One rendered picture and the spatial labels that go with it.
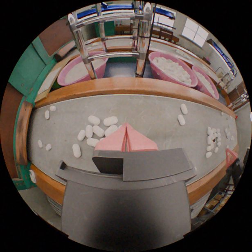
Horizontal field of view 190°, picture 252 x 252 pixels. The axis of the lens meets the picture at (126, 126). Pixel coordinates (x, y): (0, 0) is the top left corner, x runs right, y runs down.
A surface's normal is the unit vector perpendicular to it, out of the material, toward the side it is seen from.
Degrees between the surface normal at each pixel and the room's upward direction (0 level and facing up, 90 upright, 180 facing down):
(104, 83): 0
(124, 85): 0
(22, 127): 66
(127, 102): 0
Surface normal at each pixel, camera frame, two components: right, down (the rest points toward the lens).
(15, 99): 1.00, 0.00
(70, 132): 0.00, -0.24
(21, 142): 0.92, -0.08
